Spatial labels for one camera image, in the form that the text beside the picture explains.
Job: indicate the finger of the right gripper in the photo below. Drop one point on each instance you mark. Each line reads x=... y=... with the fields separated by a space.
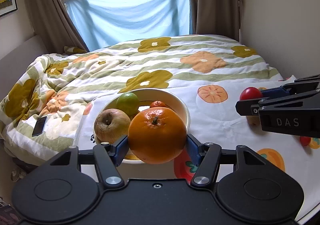
x=280 y=112
x=301 y=85

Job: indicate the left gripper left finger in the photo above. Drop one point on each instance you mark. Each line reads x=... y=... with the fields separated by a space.
x=107 y=157

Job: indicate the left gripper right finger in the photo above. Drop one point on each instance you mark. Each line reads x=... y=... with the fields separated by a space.
x=206 y=157

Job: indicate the large brownish wrinkled apple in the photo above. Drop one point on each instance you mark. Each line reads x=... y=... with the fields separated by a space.
x=110 y=125

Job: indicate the large orange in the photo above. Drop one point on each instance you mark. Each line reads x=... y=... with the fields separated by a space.
x=157 y=135

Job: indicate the red cherry tomato front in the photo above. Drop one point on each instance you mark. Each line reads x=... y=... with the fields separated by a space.
x=250 y=93

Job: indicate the red cherry tomato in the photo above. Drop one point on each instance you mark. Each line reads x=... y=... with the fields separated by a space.
x=305 y=141
x=250 y=93

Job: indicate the small green apple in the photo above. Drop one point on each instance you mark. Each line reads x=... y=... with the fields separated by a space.
x=128 y=103

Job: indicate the small mandarin orange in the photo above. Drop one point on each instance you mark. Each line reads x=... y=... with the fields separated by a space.
x=157 y=103

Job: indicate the red cherry tomato middle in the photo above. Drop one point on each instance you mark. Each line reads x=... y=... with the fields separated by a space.
x=305 y=141

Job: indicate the white fruit print cloth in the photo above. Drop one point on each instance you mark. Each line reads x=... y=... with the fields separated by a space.
x=218 y=123

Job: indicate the brown kiwi with sticker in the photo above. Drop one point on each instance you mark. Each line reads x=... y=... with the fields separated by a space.
x=253 y=120

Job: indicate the cream duck print bowl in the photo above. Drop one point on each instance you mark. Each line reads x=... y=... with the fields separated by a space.
x=149 y=98

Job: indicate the black smartphone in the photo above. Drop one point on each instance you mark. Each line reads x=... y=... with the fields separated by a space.
x=39 y=126

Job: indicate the floral striped quilt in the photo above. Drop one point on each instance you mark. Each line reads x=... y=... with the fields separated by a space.
x=62 y=86

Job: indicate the brown right curtain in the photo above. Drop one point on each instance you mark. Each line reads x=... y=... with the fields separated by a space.
x=215 y=0

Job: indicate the brown curtain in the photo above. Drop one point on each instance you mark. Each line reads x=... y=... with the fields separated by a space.
x=215 y=0
x=50 y=21

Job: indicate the grey bed headboard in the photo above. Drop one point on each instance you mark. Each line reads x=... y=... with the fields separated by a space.
x=14 y=64

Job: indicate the light blue window cloth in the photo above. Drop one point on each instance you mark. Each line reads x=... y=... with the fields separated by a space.
x=103 y=23

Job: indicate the brown left curtain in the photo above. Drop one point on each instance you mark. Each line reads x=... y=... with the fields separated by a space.
x=50 y=21

